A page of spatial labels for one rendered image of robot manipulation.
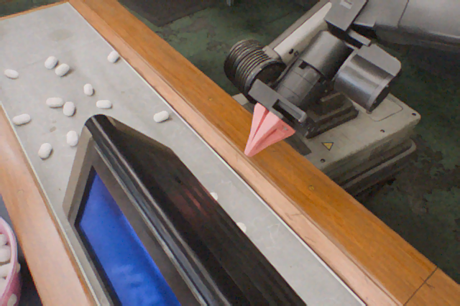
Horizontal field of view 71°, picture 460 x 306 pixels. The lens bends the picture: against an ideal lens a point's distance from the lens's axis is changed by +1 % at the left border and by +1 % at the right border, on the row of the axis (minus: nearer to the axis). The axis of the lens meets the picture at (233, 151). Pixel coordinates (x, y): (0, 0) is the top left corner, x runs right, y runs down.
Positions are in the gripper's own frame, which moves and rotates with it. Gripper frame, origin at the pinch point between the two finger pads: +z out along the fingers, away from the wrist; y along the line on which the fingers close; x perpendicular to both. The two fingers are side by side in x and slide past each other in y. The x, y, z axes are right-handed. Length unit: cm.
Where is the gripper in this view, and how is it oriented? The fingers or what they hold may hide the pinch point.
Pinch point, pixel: (250, 151)
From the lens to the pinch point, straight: 48.8
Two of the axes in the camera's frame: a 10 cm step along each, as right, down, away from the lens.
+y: 6.2, 5.9, -5.2
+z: -6.0, 7.8, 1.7
